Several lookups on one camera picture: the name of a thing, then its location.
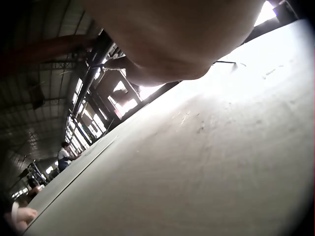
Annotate person's right hand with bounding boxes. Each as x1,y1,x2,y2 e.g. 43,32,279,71
82,0,268,88

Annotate large grey flat sheet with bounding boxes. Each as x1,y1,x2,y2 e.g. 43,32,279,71
23,18,315,236

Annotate red overhead crane beam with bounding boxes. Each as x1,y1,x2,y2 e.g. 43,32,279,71
15,34,97,72

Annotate row of factory windows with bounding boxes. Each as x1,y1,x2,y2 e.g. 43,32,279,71
64,77,138,151

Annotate dark metal rack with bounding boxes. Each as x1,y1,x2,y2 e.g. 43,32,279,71
24,160,47,188

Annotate person's left hand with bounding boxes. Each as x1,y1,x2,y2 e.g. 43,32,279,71
3,201,38,234

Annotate person's left fingers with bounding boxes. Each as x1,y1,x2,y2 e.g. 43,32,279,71
15,208,38,231

